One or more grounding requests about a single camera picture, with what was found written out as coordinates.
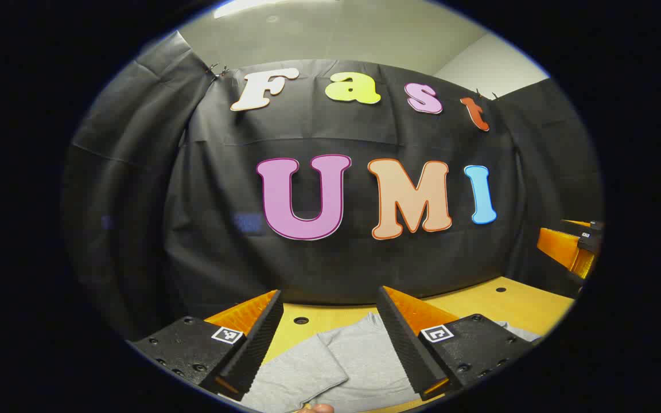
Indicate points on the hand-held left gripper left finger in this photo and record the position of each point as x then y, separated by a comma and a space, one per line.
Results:
259, 344

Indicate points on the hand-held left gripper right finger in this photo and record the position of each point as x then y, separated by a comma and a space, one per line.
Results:
402, 344

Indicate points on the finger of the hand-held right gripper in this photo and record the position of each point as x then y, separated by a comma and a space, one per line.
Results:
560, 246

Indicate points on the grey zip-neck sweatshirt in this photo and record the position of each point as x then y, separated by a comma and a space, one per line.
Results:
359, 355

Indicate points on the black backdrop cloth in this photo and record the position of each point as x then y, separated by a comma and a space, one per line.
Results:
330, 264

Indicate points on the small metal clip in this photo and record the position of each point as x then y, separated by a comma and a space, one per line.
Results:
218, 71
485, 93

